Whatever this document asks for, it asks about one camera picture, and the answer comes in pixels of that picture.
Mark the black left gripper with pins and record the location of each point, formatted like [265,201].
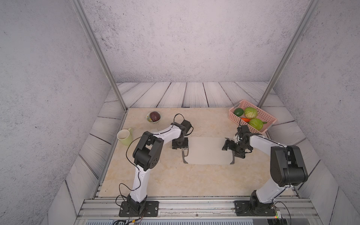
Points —
[186,146]

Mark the green cabbage front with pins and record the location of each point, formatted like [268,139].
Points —
[256,124]

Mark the aluminium rail frame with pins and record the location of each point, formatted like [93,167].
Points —
[291,210]

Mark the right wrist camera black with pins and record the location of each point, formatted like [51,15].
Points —
[242,131]

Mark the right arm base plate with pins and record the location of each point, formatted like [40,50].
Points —
[257,209]

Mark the right metal corner post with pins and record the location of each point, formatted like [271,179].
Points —
[312,8]

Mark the pink plastic basket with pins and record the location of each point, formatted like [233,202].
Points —
[267,118]

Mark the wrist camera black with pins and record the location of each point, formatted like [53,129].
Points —
[242,131]
[187,128]

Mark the left metal corner post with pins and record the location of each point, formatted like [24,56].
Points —
[97,50]

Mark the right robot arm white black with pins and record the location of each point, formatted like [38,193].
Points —
[287,169]

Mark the dark green avocado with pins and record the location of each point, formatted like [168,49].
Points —
[238,112]

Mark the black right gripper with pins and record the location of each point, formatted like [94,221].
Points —
[239,154]

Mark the dark purple fruit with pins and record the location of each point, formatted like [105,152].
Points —
[155,116]

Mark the metal corner post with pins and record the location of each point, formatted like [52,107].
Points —
[312,8]
[97,50]

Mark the green cabbage back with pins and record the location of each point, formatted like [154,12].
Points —
[250,113]

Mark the white grey-rimmed cutting board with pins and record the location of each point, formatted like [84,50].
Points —
[208,151]

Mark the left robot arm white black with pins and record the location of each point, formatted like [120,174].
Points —
[146,156]

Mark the light green mug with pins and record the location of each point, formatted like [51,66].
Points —
[125,136]

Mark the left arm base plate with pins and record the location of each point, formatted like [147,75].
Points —
[134,209]

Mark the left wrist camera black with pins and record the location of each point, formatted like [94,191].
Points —
[187,128]

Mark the small floral bowl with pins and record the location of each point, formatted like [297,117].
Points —
[148,118]

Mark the green cabbage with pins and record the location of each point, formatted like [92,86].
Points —
[256,124]
[250,113]

